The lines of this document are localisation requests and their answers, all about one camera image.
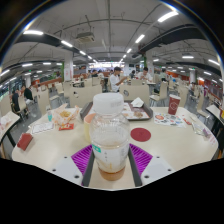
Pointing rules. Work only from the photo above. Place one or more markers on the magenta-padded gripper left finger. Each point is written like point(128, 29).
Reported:
point(81, 159)

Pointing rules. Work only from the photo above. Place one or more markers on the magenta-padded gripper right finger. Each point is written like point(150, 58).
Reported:
point(141, 158)

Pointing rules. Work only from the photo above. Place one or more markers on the clear tea bottle white cap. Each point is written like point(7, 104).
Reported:
point(110, 133)

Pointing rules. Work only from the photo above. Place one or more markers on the flat round red coaster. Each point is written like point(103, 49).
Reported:
point(140, 134)

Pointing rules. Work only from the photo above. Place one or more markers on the red sauce packet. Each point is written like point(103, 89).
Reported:
point(66, 127)

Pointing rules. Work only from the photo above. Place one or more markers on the dark food tray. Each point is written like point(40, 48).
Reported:
point(146, 113)

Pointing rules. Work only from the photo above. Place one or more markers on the printed tray liner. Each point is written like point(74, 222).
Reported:
point(135, 113)

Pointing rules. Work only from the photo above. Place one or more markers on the colourful sticker sheet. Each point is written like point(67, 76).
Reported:
point(168, 120)

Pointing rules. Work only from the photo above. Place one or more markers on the paper food wrapper bag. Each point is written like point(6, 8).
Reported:
point(65, 115)

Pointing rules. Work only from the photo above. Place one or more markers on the white paper receipt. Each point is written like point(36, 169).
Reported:
point(42, 127)

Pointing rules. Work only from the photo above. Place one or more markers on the small teal bottle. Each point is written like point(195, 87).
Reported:
point(50, 116)

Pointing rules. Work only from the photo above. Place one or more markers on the white paper napkin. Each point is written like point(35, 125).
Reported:
point(137, 102)

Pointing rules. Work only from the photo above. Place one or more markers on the small red packet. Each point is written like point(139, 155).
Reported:
point(187, 121)

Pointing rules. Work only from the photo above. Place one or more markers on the red wallet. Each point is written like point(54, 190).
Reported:
point(25, 141)

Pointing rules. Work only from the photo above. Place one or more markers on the red paper cup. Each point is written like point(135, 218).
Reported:
point(174, 105)

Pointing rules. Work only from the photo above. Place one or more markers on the beige chairs group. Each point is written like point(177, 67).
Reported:
point(83, 95)

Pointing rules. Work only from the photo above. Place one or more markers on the clear plastic packet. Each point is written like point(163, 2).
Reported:
point(201, 129)

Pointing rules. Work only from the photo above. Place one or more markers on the person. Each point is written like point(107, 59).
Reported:
point(15, 101)
point(28, 94)
point(145, 75)
point(115, 80)

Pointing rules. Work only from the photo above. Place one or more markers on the ceiling air conditioner unit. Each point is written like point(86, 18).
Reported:
point(85, 36)

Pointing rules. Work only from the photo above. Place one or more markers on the ceiling lights group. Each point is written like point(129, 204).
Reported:
point(167, 15)

